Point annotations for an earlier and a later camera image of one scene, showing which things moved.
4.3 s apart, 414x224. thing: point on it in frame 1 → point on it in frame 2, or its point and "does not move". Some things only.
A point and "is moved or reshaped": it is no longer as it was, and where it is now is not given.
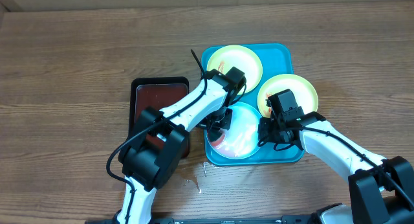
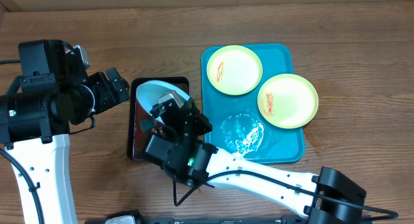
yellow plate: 304,92 does not move
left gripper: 225,124 → 98,81
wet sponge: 216,136 is moved or reshaped
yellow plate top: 240,57 does not move
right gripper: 267,132 → 174,117
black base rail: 284,219 does not move
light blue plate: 241,139 → 148,91
